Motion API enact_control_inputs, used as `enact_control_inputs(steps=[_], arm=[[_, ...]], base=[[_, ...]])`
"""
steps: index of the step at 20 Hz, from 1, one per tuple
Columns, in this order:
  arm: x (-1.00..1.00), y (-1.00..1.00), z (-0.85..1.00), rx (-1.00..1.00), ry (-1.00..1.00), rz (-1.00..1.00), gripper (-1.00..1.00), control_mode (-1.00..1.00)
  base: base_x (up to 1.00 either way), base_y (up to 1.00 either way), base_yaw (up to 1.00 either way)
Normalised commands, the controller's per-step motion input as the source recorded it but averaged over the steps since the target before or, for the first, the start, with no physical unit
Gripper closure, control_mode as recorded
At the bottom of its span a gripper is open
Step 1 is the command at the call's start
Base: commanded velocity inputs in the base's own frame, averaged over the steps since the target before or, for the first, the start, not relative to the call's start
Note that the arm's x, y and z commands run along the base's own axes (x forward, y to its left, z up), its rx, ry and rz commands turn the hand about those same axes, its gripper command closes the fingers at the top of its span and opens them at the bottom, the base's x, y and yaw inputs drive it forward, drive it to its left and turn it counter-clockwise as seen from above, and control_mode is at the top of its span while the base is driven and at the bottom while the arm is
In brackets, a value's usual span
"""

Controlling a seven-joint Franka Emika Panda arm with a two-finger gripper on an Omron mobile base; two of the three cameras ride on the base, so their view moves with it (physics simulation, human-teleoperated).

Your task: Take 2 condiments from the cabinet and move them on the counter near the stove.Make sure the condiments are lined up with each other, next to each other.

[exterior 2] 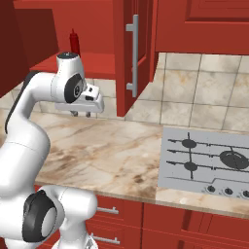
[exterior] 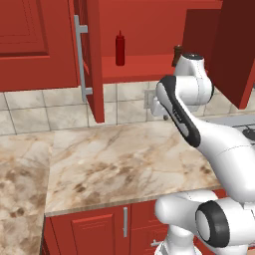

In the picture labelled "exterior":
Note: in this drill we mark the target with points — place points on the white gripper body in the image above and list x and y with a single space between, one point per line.
157 108

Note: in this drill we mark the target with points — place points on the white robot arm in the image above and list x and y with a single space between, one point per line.
229 156

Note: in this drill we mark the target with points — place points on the dark red open cabinet door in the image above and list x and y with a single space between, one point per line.
234 50

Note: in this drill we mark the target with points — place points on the red base cabinet door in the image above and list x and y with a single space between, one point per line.
89 232
144 229

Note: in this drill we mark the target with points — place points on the dark brown condiment bottle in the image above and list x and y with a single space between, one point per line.
177 56

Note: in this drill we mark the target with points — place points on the red ketchup bottle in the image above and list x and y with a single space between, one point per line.
120 50

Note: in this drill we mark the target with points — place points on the grey hob with black burners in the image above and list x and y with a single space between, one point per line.
244 127

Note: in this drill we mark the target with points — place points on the grey wall outlet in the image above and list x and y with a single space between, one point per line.
148 99

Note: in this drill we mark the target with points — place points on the red wall cabinet body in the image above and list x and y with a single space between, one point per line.
149 26

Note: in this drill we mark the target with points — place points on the red closed wall cabinet door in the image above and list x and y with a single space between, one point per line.
33 43

